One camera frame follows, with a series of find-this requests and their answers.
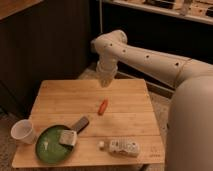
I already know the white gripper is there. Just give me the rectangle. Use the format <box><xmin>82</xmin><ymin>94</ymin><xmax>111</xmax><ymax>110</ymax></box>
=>
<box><xmin>96</xmin><ymin>62</ymin><xmax>118</xmax><ymax>87</ymax></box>

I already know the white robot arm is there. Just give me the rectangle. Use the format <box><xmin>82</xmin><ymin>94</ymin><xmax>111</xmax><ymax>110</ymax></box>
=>
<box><xmin>91</xmin><ymin>30</ymin><xmax>213</xmax><ymax>171</ymax></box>

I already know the orange carrot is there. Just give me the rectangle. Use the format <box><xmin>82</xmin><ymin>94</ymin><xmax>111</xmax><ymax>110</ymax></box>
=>
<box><xmin>97</xmin><ymin>99</ymin><xmax>108</xmax><ymax>115</ymax></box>

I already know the dark rectangular block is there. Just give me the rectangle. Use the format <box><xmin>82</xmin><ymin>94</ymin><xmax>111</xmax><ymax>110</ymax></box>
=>
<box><xmin>71</xmin><ymin>117</ymin><xmax>89</xmax><ymax>133</ymax></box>

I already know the wooden folding table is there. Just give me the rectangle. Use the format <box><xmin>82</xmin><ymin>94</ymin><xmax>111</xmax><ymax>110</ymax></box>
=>
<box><xmin>11</xmin><ymin>78</ymin><xmax>168</xmax><ymax>169</ymax></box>

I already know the grey sponge block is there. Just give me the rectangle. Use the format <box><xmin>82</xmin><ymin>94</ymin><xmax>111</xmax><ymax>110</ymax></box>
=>
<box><xmin>59</xmin><ymin>130</ymin><xmax>77</xmax><ymax>146</ymax></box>

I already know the white plastic bottle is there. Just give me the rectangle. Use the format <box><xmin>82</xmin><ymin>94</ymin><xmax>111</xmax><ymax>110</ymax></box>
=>
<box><xmin>98</xmin><ymin>139</ymin><xmax>140</xmax><ymax>157</ymax></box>

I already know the green plate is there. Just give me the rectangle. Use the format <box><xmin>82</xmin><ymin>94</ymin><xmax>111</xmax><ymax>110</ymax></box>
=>
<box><xmin>35</xmin><ymin>125</ymin><xmax>74</xmax><ymax>165</ymax></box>

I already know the white paper cup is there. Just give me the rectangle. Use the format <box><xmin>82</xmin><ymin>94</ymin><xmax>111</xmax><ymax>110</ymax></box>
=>
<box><xmin>10</xmin><ymin>119</ymin><xmax>36</xmax><ymax>144</ymax></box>

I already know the background shelf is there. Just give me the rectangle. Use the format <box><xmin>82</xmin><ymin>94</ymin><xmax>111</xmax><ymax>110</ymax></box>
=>
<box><xmin>103</xmin><ymin>0</ymin><xmax>213</xmax><ymax>25</ymax></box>

